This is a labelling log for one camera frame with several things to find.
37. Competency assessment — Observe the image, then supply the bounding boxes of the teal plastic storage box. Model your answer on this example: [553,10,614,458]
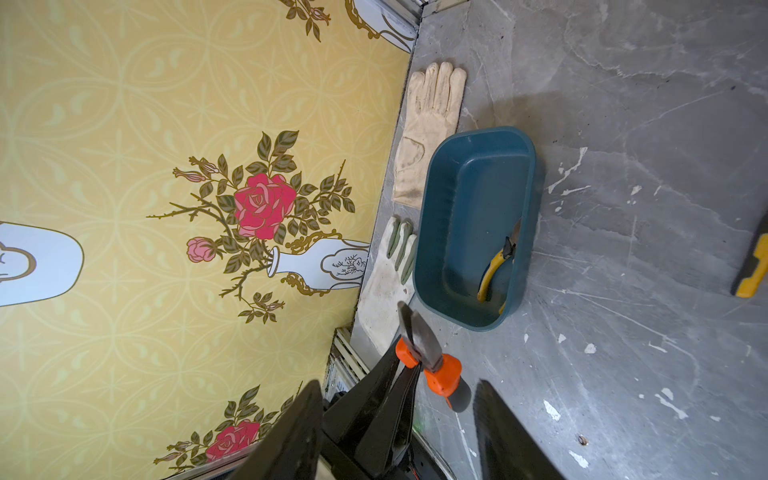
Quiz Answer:
[413,127,544,331]

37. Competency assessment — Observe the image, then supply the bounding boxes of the small yellow long-nose pliers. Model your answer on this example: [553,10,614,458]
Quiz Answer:
[476,218,522,318]

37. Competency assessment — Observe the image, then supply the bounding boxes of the orange black box pliers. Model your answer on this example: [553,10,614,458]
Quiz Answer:
[395,301,471,413]

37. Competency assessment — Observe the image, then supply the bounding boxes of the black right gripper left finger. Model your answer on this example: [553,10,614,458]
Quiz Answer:
[230,380,323,480]

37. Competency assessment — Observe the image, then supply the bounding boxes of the white green work glove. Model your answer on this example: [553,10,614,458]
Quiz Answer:
[356,216,417,354]

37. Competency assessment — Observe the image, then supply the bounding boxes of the yellow black large pliers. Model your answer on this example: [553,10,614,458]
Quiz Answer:
[730,213,768,298]

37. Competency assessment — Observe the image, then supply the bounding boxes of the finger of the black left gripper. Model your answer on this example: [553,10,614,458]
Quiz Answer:
[323,341,401,447]
[354,365,422,477]

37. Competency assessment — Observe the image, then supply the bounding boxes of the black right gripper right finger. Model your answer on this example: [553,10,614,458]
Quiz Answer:
[473,380,564,480]

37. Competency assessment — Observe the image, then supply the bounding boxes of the beige work glove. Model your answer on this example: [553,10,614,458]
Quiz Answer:
[393,62,467,209]

